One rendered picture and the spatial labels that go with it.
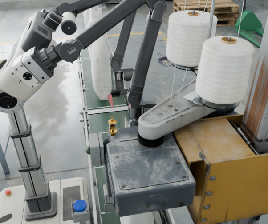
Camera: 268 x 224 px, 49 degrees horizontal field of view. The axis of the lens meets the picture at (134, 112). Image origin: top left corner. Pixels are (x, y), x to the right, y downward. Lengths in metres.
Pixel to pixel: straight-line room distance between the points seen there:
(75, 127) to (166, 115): 2.45
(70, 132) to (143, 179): 2.48
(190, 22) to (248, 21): 5.56
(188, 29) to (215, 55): 0.23
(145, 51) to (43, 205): 1.34
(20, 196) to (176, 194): 1.66
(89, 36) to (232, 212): 0.84
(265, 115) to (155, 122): 0.34
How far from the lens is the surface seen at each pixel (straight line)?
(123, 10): 1.18
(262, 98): 0.99
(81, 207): 1.43
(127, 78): 1.67
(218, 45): 0.80
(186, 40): 1.00
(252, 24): 6.58
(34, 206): 2.16
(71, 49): 1.18
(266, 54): 0.97
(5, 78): 1.46
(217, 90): 0.81
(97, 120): 2.76
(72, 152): 3.02
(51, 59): 1.21
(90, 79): 3.48
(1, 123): 3.68
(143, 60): 1.21
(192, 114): 1.01
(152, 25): 1.19
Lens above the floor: 1.96
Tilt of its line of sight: 34 degrees down
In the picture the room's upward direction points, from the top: straight up
